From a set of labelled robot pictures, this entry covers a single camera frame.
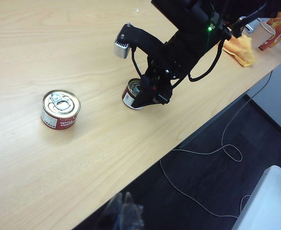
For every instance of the orange cloth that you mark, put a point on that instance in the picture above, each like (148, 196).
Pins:
(242, 49)

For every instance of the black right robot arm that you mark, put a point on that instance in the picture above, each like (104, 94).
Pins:
(190, 12)

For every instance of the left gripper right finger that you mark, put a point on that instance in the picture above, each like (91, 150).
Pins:
(131, 215)

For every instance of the silver wrist camera black mount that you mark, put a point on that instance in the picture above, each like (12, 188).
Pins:
(121, 48)

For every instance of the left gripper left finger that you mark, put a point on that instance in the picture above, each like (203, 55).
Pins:
(111, 213)

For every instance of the red tomato paste can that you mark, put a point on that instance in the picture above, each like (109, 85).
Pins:
(59, 105)

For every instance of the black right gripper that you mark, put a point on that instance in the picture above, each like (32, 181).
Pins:
(181, 52)

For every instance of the white plastic housing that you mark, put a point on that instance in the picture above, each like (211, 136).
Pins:
(267, 203)

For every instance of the orange carton box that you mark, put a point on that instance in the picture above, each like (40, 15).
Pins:
(279, 26)

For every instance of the white paper cup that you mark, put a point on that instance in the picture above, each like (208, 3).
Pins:
(262, 33)

